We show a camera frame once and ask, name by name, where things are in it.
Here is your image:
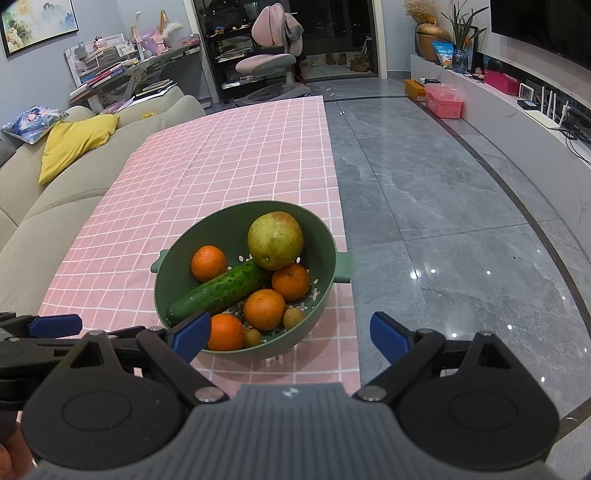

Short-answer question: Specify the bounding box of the person's left hand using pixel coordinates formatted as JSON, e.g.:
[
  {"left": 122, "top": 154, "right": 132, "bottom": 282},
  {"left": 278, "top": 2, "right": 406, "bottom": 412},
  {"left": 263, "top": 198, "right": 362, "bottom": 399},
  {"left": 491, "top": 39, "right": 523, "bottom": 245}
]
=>
[{"left": 0, "top": 418, "right": 37, "bottom": 480}]

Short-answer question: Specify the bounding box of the framed landscape painting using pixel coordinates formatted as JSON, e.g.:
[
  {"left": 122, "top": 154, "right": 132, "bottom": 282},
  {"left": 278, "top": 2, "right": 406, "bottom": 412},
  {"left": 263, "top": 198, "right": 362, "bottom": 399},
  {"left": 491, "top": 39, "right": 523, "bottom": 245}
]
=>
[{"left": 0, "top": 0, "right": 79, "bottom": 59}]

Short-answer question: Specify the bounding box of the green cucumber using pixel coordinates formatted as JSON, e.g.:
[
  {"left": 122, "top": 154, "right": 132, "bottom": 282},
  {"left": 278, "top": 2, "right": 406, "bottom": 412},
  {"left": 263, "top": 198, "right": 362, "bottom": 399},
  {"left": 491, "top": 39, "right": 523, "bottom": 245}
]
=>
[{"left": 166, "top": 261, "right": 273, "bottom": 328}]

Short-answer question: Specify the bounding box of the magenta box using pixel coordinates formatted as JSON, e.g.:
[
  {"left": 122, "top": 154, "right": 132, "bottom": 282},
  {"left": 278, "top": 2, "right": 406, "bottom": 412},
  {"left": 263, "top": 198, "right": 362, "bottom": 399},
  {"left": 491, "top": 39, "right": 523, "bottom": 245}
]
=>
[{"left": 484, "top": 69, "right": 521, "bottom": 96}]

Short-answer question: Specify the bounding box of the golden vase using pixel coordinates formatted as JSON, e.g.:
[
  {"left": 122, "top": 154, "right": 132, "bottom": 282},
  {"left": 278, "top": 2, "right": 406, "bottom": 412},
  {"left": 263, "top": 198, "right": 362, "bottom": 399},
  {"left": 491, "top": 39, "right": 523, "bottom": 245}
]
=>
[{"left": 416, "top": 23, "right": 452, "bottom": 64}]

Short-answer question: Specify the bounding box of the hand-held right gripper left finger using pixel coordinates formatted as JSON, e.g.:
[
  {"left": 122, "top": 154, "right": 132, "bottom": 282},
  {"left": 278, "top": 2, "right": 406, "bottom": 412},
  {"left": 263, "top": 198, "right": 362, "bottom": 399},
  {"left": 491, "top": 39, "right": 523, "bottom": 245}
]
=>
[{"left": 69, "top": 311, "right": 229, "bottom": 403}]

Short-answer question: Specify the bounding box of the pink desk chair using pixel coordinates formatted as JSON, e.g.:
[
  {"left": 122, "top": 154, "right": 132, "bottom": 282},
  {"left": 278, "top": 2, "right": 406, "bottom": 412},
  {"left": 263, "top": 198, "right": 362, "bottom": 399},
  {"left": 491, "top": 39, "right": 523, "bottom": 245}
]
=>
[{"left": 233, "top": 4, "right": 325, "bottom": 105}]

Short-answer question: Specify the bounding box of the pink storage box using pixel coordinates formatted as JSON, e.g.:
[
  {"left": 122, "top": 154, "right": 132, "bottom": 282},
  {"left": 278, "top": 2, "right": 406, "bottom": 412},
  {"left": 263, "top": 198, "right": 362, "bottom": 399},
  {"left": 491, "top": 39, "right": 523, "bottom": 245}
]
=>
[{"left": 425, "top": 84, "right": 465, "bottom": 120}]

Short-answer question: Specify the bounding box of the black television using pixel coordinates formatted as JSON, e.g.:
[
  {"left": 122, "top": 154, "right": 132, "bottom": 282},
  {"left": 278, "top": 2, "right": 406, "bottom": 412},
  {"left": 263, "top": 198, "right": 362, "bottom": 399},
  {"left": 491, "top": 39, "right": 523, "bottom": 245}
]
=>
[{"left": 489, "top": 0, "right": 591, "bottom": 78}]

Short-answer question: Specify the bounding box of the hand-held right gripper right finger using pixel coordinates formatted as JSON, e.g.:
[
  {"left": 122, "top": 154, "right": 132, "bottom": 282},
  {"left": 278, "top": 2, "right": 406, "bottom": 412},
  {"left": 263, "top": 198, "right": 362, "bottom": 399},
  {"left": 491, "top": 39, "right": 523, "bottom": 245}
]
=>
[{"left": 353, "top": 311, "right": 513, "bottom": 403}]

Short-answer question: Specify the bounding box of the pink checked tablecloth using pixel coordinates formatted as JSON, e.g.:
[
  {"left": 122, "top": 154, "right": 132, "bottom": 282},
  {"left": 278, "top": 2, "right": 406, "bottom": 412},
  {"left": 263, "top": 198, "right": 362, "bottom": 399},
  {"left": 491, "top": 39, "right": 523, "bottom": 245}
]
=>
[{"left": 37, "top": 95, "right": 362, "bottom": 398}]

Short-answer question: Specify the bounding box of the orange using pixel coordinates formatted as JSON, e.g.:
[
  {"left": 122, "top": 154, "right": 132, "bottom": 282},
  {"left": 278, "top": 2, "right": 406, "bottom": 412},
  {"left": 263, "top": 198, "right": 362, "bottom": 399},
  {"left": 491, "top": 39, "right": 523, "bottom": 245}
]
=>
[
  {"left": 191, "top": 245, "right": 228, "bottom": 283},
  {"left": 207, "top": 314, "right": 245, "bottom": 352},
  {"left": 271, "top": 263, "right": 311, "bottom": 302},
  {"left": 243, "top": 289, "right": 286, "bottom": 331}
]

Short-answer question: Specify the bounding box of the blue printed pillow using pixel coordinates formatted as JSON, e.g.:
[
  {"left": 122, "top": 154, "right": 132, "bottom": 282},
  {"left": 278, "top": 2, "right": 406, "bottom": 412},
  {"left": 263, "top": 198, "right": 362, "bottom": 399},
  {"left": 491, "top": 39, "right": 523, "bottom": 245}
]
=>
[{"left": 1, "top": 105, "right": 70, "bottom": 145}]

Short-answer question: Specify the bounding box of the dried grass bunch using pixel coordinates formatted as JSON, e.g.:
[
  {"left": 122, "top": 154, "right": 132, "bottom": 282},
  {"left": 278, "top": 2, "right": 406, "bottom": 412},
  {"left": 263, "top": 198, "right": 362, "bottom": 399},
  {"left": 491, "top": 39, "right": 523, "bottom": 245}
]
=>
[{"left": 404, "top": 0, "right": 439, "bottom": 26}]

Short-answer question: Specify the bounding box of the white router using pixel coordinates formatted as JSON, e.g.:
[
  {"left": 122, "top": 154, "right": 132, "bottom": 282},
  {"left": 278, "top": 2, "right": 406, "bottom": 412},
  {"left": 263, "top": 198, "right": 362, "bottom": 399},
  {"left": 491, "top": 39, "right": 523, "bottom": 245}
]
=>
[{"left": 531, "top": 85, "right": 574, "bottom": 131}]

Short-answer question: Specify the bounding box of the green colander bowl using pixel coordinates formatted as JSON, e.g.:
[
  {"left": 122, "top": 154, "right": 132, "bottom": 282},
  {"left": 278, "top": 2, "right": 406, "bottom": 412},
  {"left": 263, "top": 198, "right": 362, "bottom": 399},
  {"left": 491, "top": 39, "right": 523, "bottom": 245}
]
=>
[{"left": 150, "top": 200, "right": 352, "bottom": 361}]

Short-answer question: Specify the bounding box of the blue snack bag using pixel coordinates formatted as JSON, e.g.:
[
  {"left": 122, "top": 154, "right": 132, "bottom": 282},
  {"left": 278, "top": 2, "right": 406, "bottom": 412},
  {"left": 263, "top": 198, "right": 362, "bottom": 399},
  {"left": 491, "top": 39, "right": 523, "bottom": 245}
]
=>
[{"left": 431, "top": 41, "right": 459, "bottom": 70}]

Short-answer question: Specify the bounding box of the green plant in glass vase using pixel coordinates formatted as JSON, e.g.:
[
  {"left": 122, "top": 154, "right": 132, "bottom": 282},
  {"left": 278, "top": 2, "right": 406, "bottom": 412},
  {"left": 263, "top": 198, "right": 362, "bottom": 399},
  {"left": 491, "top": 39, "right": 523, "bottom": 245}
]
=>
[{"left": 441, "top": 0, "right": 482, "bottom": 73}]

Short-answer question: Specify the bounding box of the orange box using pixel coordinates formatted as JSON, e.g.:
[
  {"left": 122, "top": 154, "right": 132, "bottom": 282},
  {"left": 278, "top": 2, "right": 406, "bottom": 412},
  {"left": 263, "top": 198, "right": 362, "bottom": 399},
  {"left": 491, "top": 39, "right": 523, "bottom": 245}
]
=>
[{"left": 404, "top": 79, "right": 428, "bottom": 103}]

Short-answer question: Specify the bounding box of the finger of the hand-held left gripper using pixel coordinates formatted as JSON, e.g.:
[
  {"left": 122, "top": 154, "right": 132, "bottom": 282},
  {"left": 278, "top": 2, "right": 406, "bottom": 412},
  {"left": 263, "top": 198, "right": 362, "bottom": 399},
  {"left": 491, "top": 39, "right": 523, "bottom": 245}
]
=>
[
  {"left": 0, "top": 311, "right": 84, "bottom": 342},
  {"left": 0, "top": 340, "right": 79, "bottom": 372}
]

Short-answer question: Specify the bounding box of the black shelf unit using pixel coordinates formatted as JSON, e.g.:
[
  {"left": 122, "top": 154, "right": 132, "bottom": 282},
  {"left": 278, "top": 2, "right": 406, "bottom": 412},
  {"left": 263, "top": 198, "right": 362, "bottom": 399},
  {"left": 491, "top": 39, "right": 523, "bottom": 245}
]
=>
[{"left": 203, "top": 25, "right": 260, "bottom": 104}]

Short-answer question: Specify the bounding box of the yellow-green pear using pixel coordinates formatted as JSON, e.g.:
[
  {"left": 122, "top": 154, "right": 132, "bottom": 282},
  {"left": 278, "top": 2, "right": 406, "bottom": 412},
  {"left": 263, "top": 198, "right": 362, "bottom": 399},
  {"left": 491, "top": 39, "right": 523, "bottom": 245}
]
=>
[{"left": 247, "top": 211, "right": 305, "bottom": 271}]

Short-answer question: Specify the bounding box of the yellow pillow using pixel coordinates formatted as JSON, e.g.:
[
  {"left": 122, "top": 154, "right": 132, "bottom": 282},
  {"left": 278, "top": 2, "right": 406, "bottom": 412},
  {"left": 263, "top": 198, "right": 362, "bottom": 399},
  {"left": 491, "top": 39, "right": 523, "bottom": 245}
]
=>
[{"left": 38, "top": 114, "right": 120, "bottom": 185}]

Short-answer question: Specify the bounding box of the cluttered study desk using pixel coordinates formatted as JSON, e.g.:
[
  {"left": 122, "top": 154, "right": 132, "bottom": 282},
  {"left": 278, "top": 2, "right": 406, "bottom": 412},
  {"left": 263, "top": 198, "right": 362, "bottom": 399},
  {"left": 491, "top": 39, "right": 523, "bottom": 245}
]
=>
[{"left": 64, "top": 32, "right": 204, "bottom": 114}]

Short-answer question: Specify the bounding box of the white television cabinet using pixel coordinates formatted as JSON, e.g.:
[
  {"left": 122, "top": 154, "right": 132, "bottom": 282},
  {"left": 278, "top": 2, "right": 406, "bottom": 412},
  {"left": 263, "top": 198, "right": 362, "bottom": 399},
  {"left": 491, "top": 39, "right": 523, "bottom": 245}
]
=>
[{"left": 410, "top": 54, "right": 591, "bottom": 174}]

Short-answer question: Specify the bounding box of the beige sofa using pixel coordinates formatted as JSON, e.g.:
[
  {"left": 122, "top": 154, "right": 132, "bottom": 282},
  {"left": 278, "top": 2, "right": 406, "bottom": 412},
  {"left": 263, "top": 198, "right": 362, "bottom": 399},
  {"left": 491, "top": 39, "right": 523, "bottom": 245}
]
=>
[{"left": 0, "top": 85, "right": 206, "bottom": 315}]

